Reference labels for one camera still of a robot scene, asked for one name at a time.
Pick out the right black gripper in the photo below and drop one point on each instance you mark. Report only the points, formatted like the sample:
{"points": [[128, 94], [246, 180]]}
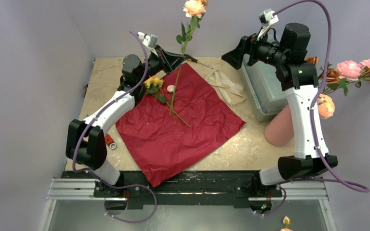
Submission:
{"points": [[245, 50]]}

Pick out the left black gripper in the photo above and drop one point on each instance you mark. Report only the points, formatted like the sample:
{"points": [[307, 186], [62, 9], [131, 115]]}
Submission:
{"points": [[167, 61]]}

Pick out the yellow rose stem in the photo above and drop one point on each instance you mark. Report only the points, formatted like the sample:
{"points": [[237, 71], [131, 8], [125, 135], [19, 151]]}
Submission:
{"points": [[154, 87]]}

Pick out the cream ribbon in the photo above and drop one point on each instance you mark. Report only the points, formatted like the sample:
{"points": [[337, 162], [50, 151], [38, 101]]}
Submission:
{"points": [[231, 92]]}

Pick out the peach rose stem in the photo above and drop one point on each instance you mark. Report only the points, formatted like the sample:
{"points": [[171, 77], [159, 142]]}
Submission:
{"points": [[195, 10]]}

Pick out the flower bouquet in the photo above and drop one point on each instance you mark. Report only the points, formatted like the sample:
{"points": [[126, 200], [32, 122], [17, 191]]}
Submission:
{"points": [[163, 145]]}

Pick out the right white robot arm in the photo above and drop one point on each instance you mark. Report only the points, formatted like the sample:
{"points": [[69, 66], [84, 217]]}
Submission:
{"points": [[299, 81]]}

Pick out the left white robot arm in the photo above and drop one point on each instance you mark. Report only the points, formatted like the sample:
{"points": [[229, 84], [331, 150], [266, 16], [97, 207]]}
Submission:
{"points": [[86, 144]]}

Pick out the pink cylindrical vase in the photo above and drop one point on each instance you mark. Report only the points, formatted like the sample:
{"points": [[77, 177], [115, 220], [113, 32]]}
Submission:
{"points": [[279, 131]]}

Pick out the yellow black screwdriver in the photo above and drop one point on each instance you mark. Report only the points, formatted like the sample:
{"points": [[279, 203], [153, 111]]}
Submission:
{"points": [[192, 59]]}

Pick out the clear plastic storage box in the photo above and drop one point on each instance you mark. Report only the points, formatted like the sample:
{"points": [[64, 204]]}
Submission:
{"points": [[263, 89]]}

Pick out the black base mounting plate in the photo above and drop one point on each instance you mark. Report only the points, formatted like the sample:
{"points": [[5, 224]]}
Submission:
{"points": [[237, 188]]}

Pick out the small pink flower bud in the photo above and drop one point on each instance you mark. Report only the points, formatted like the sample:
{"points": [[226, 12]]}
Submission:
{"points": [[286, 223]]}

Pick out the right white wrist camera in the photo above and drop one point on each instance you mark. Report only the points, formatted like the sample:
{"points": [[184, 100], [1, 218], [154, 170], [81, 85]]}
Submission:
{"points": [[267, 18]]}

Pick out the adjustable wrench with red handle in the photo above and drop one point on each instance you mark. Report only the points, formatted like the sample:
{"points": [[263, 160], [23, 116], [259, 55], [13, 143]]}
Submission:
{"points": [[110, 142]]}

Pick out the aluminium rail frame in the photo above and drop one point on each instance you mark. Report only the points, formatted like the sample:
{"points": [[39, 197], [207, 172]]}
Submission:
{"points": [[71, 206]]}

